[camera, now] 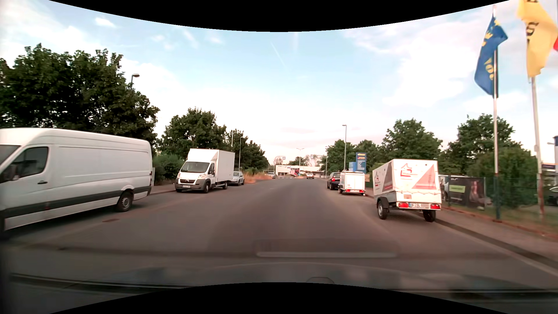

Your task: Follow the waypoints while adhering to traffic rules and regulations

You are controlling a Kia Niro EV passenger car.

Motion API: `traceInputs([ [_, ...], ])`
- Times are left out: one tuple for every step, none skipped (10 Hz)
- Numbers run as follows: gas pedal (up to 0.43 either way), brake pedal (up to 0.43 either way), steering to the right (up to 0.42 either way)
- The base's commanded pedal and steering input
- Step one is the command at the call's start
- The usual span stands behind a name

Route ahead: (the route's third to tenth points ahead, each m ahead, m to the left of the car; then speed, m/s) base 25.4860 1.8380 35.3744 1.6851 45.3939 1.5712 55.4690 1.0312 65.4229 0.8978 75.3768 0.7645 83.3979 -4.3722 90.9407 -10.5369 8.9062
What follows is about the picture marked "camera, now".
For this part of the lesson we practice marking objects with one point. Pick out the white low building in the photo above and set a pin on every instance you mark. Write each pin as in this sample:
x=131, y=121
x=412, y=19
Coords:
x=298, y=170

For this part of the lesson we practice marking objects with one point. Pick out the silver parked car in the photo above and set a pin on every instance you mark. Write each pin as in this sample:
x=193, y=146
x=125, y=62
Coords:
x=237, y=178

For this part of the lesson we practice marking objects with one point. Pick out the grey asphalt road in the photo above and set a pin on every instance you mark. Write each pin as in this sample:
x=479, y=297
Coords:
x=270, y=213

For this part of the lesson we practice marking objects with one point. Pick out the black parked car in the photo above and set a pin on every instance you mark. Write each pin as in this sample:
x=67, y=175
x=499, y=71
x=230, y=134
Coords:
x=333, y=180

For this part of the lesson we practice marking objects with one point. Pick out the white box truck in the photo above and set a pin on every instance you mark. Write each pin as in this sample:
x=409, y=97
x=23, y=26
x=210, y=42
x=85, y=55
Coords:
x=205, y=170

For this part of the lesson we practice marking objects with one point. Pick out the small white trailer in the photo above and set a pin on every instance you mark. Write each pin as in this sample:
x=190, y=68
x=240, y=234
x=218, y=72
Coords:
x=352, y=182

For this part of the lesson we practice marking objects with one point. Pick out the row of trees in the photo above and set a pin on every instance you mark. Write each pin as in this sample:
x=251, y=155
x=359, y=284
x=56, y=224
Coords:
x=436, y=146
x=205, y=133

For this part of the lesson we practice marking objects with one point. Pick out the blue pylon sign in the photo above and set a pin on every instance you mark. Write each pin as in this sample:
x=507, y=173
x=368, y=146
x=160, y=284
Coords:
x=360, y=162

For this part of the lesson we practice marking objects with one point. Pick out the green hedge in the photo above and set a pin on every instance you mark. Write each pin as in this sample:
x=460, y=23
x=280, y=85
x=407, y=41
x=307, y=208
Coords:
x=166, y=168

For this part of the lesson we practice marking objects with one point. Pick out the car's own bonnet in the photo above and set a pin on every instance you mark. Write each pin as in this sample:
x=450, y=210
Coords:
x=279, y=274

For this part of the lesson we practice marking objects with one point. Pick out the grey pavement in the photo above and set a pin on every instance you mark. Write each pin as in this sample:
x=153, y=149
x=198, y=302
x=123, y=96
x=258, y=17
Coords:
x=501, y=231
x=163, y=188

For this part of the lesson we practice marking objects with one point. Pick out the white trailer with red triangles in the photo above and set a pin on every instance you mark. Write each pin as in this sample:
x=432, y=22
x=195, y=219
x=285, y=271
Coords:
x=407, y=185

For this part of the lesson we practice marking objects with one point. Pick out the white panel van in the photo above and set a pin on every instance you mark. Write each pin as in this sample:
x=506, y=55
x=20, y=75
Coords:
x=74, y=174

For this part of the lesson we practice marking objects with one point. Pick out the large tree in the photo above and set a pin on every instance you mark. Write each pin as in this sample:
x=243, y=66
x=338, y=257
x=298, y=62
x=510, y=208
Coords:
x=74, y=93

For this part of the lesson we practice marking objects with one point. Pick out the blue flag on pole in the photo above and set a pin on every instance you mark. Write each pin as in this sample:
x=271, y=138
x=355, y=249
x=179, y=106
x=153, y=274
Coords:
x=490, y=56

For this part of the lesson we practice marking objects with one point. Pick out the grass verge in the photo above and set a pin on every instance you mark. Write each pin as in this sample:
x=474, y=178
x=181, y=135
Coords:
x=518, y=214

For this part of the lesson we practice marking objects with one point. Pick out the yellow flag on pole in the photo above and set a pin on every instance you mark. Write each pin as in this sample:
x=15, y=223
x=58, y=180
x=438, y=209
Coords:
x=539, y=39

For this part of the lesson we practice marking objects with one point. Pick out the lamp post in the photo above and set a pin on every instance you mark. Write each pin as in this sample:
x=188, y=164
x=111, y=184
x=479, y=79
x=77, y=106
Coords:
x=300, y=156
x=344, y=146
x=239, y=152
x=133, y=78

